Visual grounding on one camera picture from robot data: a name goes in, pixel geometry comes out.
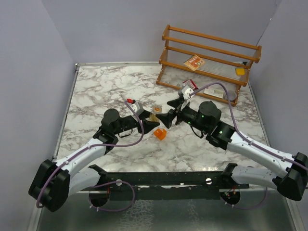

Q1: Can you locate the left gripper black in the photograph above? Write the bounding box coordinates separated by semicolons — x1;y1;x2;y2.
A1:
114;110;160;135

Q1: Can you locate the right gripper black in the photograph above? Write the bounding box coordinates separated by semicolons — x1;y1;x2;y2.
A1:
156;98;209;134

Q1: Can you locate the clear pill bottle gold lid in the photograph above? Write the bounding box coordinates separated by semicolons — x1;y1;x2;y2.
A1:
149;105;162;122

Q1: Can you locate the orange pill organizer box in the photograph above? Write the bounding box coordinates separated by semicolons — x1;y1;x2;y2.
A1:
154;128;167;141

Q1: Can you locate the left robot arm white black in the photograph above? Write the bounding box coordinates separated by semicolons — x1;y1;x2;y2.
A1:
28;104;160;212

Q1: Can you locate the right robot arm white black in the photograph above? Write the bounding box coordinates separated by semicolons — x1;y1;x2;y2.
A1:
156;98;308;201

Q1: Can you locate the red white torn packet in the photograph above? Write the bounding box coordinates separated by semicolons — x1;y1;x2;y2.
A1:
182;79;198;90

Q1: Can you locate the white red medicine box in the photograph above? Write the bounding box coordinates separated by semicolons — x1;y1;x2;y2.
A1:
204;86;224;99

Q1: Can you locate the orange spiral notebook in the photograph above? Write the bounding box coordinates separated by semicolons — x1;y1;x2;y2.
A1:
183;55;205;71

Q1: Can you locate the clear round jar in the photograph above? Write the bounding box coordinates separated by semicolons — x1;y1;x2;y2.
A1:
227;90;237;102

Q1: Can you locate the wooden three-tier shelf rack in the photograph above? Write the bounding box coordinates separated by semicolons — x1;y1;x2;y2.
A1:
156;25;262;106

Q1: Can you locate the yellow small container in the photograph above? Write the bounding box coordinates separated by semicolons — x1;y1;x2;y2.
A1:
235;67;245;77

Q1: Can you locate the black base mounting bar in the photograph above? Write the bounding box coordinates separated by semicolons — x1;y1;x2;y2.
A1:
90;165;249;201

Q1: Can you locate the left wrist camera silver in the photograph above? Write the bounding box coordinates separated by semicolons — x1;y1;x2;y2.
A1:
127;99;144;116

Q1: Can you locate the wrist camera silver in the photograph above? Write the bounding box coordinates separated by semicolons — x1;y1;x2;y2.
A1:
178;86;193;100
127;99;144;116

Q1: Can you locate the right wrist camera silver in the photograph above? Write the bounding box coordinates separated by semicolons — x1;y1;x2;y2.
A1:
178;86;193;100

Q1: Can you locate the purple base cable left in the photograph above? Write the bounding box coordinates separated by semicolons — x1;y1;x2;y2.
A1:
88;180;136;212

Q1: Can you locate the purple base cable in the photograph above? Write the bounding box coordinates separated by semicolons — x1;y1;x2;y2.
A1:
88;180;136;212
223;186;268;210

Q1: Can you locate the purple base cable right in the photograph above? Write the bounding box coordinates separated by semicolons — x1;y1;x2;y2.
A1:
223;186;268;210

